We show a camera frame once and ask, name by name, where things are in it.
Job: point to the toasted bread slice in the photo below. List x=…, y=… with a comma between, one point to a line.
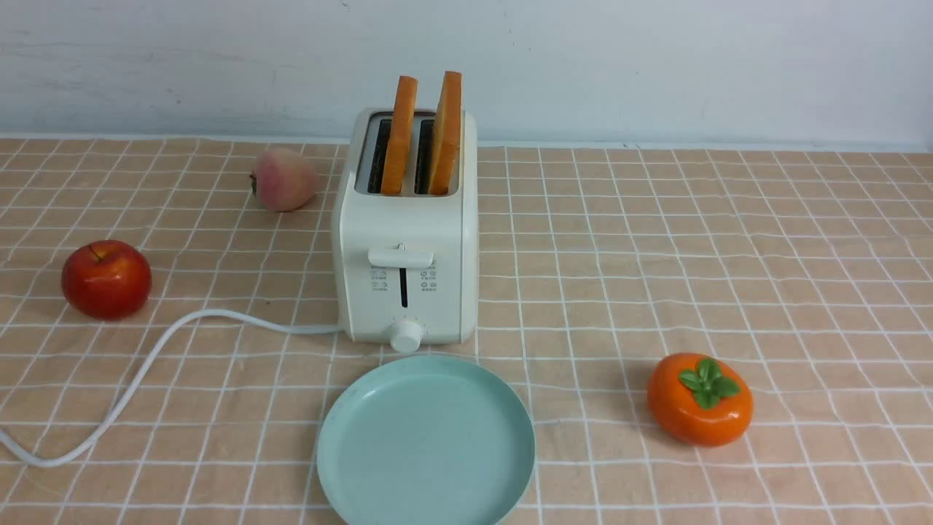
x=446, y=134
x=398, y=145

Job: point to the orange persimmon with green leaf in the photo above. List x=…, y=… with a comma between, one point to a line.
x=699, y=400

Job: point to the light green round plate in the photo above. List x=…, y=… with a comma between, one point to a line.
x=428, y=439

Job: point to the red apple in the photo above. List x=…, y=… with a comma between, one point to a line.
x=106, y=280

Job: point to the white two-slot toaster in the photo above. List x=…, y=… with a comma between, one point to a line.
x=406, y=266

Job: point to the pink peach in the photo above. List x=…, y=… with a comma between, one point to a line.
x=282, y=181

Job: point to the orange checkered tablecloth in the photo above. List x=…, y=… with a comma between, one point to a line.
x=808, y=273

